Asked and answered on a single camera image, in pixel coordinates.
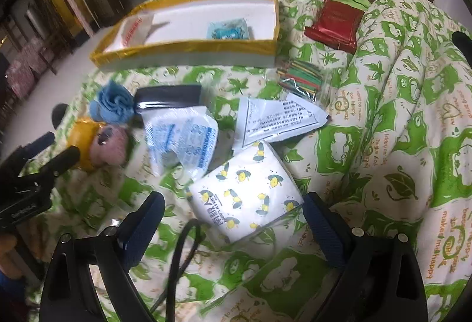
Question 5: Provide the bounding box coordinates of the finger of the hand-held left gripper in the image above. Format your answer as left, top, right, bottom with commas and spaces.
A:
15, 131, 56, 162
39, 145, 82, 176

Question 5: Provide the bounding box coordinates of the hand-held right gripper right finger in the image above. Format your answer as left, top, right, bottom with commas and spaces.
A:
302, 192, 430, 322

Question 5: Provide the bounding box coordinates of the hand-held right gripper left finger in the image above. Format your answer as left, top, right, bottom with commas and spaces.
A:
39, 191, 166, 322

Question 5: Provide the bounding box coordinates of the yellow packet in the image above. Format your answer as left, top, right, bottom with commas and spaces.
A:
70, 117, 104, 172

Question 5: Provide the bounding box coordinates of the blue towel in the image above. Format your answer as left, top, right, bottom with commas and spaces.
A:
89, 82, 135, 125

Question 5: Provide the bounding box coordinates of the lemon print tissue pack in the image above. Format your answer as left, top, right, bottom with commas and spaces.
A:
186, 139, 307, 245

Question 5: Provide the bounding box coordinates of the clear bag with blue print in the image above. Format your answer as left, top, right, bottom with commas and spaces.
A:
144, 104, 220, 177

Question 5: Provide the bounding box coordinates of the white printed sachet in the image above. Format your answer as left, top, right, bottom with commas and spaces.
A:
232, 93, 332, 153

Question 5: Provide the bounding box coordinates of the white box with yellow rim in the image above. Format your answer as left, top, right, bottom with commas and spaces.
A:
89, 0, 280, 73

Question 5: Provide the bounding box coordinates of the person's left hand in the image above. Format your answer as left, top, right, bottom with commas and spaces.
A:
0, 234, 23, 280

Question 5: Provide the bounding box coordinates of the black rounded object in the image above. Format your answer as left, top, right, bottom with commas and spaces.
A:
452, 31, 472, 61
51, 104, 69, 128

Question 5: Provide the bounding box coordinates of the pink towel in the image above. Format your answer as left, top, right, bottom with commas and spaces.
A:
90, 123, 130, 166

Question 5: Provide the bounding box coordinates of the black flat case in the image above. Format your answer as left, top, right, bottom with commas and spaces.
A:
133, 85, 203, 112

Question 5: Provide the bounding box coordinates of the green printed blanket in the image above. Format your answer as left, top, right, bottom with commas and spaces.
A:
22, 0, 472, 322

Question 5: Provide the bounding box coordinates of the red printed plastic bag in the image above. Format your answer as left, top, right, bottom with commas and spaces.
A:
116, 14, 155, 46

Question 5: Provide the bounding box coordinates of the bag of colourful sticks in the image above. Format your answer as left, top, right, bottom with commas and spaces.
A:
273, 57, 332, 105

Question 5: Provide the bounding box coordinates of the red foil packet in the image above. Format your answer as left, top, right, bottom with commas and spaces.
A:
304, 0, 366, 52

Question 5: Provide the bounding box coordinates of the teal packet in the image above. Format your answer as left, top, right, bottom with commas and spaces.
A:
206, 18, 255, 40

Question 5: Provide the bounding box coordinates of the black cable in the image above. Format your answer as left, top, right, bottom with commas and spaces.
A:
147, 219, 201, 322

